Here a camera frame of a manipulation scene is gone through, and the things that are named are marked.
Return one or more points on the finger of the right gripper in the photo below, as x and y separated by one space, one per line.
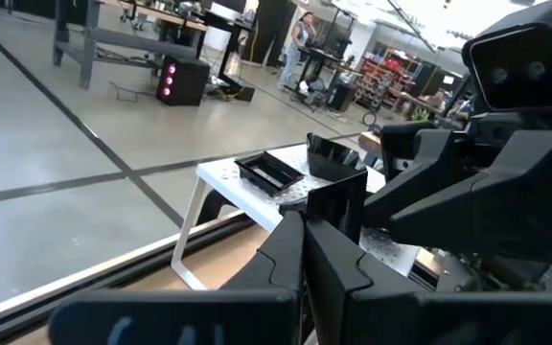
520 206
424 182

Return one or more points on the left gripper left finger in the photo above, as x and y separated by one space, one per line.
185 321

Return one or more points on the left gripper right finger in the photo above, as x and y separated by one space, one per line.
448 321

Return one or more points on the black square mini plate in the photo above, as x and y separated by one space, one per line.
269 173
338 211

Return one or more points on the black wavy-edged mini plate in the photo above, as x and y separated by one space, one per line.
328 165

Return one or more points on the red storage shelving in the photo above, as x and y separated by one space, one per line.
391 64

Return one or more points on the white perforated riser shelf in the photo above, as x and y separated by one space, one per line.
237 191

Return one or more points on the black standing desk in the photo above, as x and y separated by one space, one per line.
319 50

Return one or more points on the person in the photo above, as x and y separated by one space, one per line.
295 48

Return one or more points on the black computer tower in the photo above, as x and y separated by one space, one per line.
190 86

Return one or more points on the grey metal workbench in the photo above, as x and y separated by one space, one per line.
113 38

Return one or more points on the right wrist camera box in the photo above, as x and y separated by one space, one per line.
520 72

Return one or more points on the black aluminium table frame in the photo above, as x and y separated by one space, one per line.
113 278

